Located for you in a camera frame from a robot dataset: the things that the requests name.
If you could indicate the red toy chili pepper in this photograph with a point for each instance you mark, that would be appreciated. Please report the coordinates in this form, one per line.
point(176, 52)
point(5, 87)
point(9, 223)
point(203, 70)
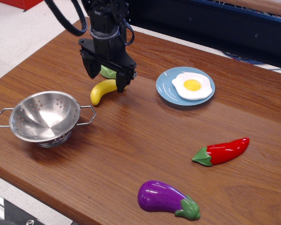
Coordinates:
point(221, 153)

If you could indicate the toy fried egg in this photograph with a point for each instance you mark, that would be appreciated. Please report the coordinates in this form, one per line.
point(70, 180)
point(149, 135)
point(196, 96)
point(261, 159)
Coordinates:
point(192, 86)

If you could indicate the yellow toy banana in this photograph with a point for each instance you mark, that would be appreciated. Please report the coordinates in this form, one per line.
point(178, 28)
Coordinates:
point(102, 88)

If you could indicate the purple toy eggplant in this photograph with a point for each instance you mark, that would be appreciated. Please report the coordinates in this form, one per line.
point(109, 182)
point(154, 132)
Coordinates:
point(156, 196)

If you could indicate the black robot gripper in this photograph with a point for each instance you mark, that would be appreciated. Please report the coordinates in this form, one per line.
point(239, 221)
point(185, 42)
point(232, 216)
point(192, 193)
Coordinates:
point(110, 53)

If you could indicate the red box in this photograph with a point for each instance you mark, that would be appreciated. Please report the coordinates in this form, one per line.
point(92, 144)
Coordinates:
point(22, 4)

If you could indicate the light blue plate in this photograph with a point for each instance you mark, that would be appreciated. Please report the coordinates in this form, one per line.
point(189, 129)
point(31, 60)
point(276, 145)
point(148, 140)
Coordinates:
point(166, 89)

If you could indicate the green toy cabbage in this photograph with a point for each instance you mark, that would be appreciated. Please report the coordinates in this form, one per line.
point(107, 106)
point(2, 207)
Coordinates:
point(108, 73)

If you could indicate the steel colander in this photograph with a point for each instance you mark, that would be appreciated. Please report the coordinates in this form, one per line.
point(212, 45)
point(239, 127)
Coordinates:
point(46, 118)

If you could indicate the aluminium rail with bracket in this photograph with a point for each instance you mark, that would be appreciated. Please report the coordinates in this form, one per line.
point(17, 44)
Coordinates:
point(22, 209)

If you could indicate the dark blue metal frame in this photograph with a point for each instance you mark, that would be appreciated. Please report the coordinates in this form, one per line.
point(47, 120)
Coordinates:
point(220, 26)

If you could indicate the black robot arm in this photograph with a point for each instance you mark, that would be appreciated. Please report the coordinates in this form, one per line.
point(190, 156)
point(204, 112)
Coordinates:
point(107, 17)

